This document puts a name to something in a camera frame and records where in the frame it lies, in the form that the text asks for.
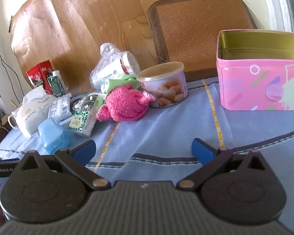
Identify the red snack box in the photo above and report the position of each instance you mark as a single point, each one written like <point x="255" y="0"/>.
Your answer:
<point x="39" y="76"/>

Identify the green carton with white cap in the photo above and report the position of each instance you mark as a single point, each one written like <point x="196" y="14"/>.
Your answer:
<point x="55" y="84"/>

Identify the wood-grain wall sheet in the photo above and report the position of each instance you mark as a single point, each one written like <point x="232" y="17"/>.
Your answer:
<point x="88" y="29"/>

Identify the green white printed packet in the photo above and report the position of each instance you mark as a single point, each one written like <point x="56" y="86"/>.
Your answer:
<point x="84" y="120"/>

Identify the small white blue tissue packet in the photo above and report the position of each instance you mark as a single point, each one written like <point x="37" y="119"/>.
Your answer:
<point x="60" y="106"/>

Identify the round can with beige lid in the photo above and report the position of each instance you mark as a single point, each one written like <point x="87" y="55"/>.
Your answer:
<point x="166" y="88"/>

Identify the light green soft cloth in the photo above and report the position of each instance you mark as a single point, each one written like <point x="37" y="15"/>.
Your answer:
<point x="112" y="83"/>

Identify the pink knitted cloth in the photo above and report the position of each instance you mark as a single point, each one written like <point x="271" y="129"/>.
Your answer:
<point x="125" y="105"/>

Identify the white mug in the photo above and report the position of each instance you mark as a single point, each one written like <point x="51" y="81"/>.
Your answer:
<point x="14" y="114"/>

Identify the black tape strip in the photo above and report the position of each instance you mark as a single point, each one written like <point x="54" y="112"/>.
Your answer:
<point x="10" y="24"/>

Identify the large white tissue pack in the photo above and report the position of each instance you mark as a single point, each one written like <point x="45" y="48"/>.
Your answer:
<point x="31" y="115"/>

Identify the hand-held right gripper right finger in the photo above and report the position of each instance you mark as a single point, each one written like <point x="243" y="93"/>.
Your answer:
<point x="203" y="151"/>

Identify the pink printed tin box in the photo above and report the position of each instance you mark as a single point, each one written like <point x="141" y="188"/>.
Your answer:
<point x="247" y="88"/>

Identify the light blue plastic bottle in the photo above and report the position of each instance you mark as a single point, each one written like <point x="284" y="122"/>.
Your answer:
<point x="52" y="134"/>

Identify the blue tablecloth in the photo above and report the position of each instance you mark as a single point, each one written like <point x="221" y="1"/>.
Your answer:
<point x="161" y="132"/>

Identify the plastic bag of paper cups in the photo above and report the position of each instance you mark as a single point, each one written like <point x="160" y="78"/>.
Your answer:
<point x="107" y="71"/>

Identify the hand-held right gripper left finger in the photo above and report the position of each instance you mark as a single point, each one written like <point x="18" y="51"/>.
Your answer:
<point x="84" y="149"/>

